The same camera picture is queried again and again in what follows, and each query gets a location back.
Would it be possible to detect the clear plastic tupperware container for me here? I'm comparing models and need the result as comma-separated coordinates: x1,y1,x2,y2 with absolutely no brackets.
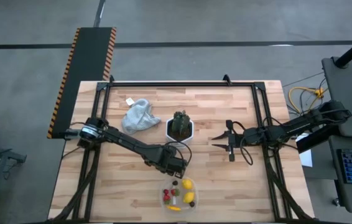
159,176,199,215

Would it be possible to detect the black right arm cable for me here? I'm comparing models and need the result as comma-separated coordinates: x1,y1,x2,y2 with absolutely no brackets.
239,136,254,166

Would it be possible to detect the grey cloth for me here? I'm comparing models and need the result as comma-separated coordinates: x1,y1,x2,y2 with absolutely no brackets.
121,98,162,135

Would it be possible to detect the white paper sheet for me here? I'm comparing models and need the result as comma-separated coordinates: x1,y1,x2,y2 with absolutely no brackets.
295,133,314,168

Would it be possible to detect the black hazard-striped floor mat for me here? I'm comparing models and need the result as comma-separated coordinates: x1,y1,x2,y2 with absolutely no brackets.
46,27,118,139

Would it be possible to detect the yellow floor cable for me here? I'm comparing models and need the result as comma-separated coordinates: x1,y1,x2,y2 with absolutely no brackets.
288,86,325,114

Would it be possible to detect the grey desk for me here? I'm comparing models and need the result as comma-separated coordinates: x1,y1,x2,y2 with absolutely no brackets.
321,57,352,216

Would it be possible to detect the green cactus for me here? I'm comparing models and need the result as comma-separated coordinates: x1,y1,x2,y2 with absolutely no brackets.
171,110,192,135

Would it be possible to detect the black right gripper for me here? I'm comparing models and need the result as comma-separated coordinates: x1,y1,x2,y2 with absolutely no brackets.
211,119,246,162

